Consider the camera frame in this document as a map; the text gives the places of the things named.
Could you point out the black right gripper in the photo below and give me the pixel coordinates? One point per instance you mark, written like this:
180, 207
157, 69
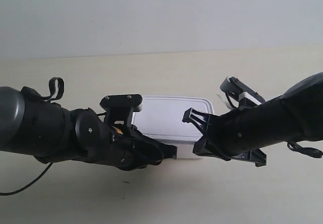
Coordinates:
220, 141

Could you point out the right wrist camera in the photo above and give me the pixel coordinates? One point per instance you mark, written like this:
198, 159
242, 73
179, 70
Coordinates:
239, 95

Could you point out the white lidded plastic container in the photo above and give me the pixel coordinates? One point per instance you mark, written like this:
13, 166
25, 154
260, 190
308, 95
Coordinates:
161, 119

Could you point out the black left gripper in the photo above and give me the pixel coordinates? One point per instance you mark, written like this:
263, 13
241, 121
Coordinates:
131, 150

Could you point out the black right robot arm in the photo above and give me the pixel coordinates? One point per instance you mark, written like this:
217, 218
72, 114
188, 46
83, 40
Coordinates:
254, 123

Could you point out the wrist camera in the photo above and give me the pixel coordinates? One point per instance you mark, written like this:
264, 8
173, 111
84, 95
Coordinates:
120, 108
239, 95

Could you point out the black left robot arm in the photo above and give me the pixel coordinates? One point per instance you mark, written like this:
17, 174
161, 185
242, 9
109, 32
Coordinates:
33, 126

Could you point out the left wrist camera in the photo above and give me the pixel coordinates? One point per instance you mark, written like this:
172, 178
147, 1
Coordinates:
120, 108

